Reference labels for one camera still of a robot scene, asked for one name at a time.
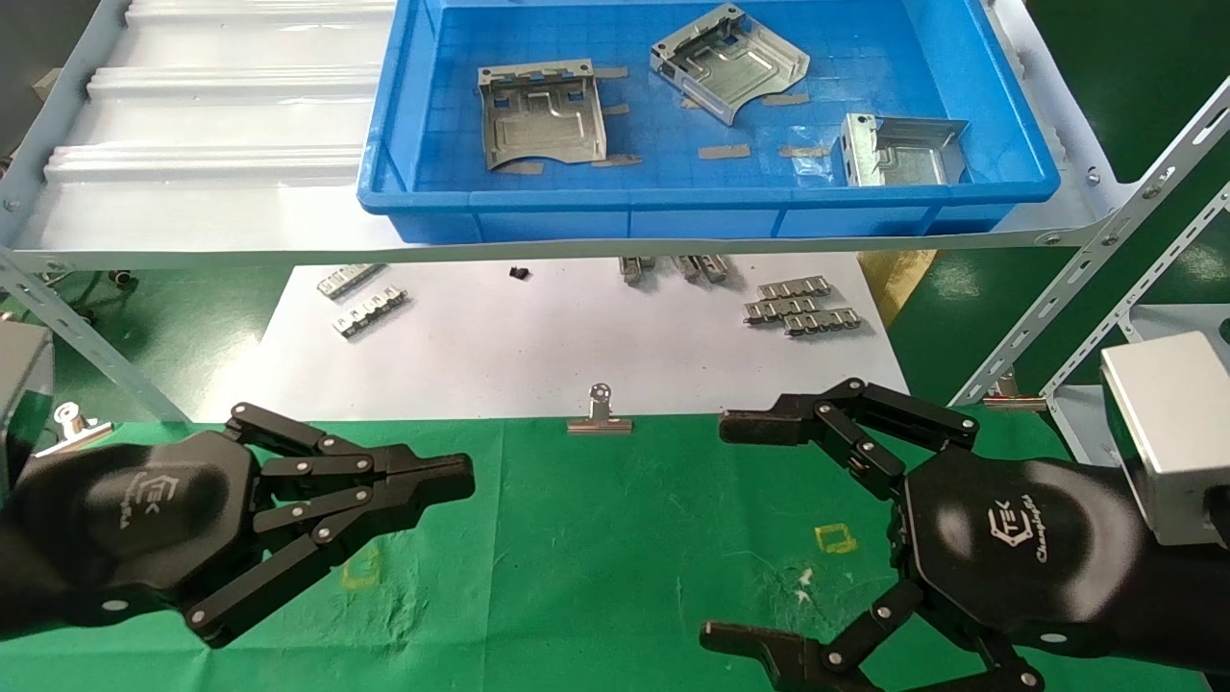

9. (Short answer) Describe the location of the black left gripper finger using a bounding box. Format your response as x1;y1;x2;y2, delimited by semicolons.
228;402;476;494

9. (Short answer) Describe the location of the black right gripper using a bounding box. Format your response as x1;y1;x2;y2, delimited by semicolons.
699;378;1154;692

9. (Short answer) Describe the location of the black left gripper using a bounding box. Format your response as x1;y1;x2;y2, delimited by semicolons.
0;429;468;649

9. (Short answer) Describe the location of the sheet metal bracket part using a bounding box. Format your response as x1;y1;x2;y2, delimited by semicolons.
649;3;811;127

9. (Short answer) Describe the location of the white paper sheet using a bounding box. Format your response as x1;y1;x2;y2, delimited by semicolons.
197;252;912;424

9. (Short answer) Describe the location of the silver binder clip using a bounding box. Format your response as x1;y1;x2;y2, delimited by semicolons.
567;383;635;435
34;402;114;457
982;370;1048;412

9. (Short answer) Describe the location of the green cloth mat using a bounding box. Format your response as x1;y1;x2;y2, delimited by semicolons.
0;408;1212;692

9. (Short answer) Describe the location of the grey metal side stand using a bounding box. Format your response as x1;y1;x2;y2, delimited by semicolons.
1047;303;1230;472

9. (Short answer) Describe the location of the grey metal shelf rack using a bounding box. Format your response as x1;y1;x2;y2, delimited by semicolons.
0;0;1140;275

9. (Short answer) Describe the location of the slotted grey angle strut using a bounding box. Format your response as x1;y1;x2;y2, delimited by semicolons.
0;248;190;426
1041;181;1230;397
949;75;1230;407

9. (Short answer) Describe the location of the notched sheet metal part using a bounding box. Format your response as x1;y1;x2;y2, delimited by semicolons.
478;59;609;172

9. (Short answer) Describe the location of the blue plastic bin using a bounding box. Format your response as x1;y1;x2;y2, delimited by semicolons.
357;0;1061;244

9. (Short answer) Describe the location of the small boxed sheet metal part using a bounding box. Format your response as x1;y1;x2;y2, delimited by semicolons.
842;112;970;188

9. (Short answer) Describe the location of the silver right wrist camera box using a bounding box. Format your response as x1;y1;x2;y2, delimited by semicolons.
1100;332;1230;549

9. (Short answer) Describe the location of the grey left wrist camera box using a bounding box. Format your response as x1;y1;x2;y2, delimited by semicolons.
0;322;56;496

